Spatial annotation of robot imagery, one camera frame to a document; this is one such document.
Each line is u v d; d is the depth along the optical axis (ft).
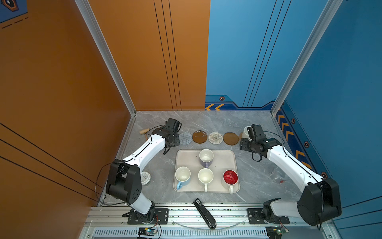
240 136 3.45
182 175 2.81
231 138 3.36
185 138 3.37
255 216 2.38
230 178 2.78
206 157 3.08
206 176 2.78
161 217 2.42
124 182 1.45
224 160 3.07
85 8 2.28
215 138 3.39
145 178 2.63
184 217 2.48
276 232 2.29
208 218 2.39
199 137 3.47
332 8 2.28
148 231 2.32
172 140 2.33
